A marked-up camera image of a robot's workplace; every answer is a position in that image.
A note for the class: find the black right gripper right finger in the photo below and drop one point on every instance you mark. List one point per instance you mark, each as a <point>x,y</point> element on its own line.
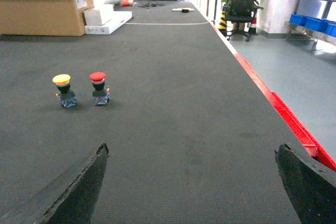
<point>309,184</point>

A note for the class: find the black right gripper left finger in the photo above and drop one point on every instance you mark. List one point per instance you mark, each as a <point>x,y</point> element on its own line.
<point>70,198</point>

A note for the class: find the steel flow rack shelf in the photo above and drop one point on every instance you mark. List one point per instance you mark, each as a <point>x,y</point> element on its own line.
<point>312,19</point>

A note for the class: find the yellow mushroom push button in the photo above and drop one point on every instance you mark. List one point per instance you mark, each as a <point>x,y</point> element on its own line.
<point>66,94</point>

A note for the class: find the red mushroom push button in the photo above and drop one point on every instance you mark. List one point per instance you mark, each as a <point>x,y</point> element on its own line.
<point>101,94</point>

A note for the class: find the small white box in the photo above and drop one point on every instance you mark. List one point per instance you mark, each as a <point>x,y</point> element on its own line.
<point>99,15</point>

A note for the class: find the flat white carton box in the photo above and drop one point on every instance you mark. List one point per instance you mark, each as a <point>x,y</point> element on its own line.
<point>119,18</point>

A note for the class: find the black office chair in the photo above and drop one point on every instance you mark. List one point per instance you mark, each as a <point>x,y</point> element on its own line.
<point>240,11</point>

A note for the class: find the large brown cardboard box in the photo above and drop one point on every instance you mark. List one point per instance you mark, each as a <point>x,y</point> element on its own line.
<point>44,17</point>

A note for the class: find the red conveyor side rail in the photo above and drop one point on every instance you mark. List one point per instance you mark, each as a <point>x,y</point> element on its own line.
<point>309,143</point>

